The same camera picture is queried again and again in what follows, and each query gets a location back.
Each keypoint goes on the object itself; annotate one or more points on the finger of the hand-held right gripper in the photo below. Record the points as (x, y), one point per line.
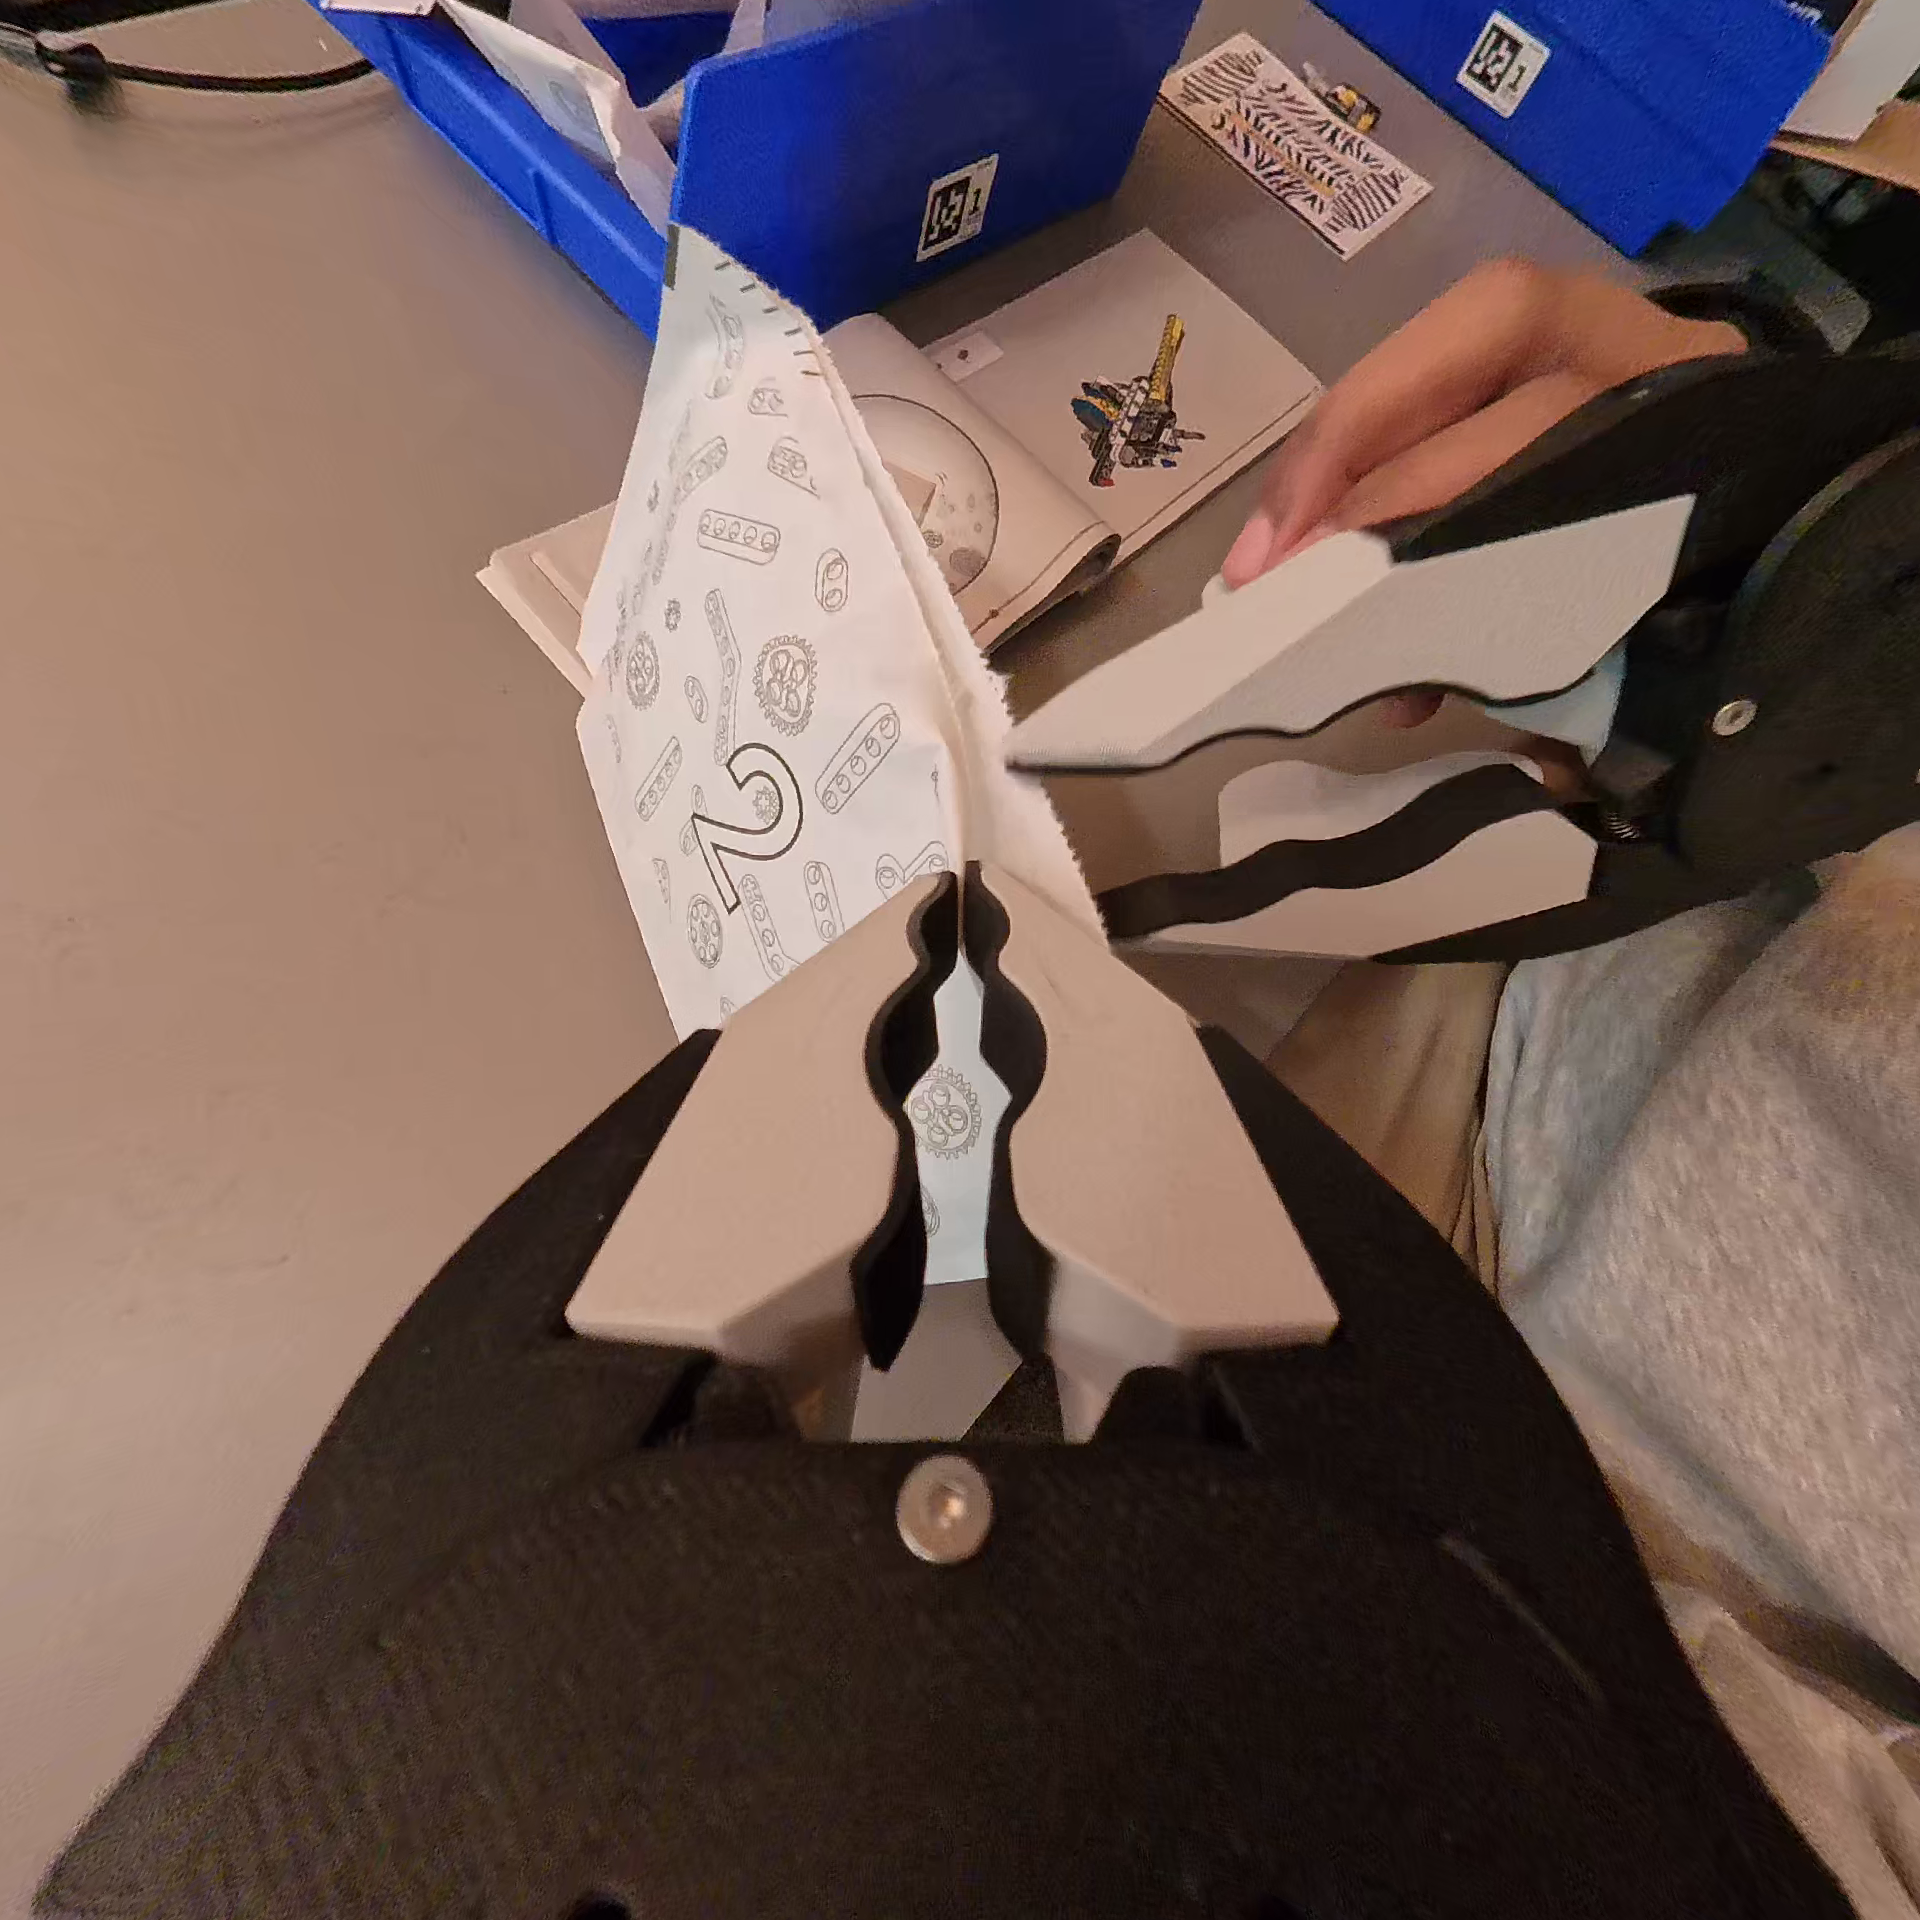
(1350, 644)
(1500, 885)

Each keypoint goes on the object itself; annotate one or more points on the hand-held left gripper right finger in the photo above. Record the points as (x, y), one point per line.
(1155, 1184)

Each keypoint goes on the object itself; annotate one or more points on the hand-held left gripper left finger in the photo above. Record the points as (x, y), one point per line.
(750, 1184)

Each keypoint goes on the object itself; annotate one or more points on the white printed paper bag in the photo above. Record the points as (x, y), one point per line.
(750, 674)

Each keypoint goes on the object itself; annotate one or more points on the person's right hand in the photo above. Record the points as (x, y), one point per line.
(1441, 404)

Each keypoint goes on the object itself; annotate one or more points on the white instruction booklet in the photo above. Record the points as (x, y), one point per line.
(1034, 435)

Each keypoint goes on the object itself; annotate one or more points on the blue plastic bin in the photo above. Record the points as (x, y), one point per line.
(1651, 134)
(824, 164)

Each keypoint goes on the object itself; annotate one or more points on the striped sticker sheet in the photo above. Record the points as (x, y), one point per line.
(1291, 150)

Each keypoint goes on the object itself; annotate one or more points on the pile of torn paper bags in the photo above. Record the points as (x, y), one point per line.
(585, 91)

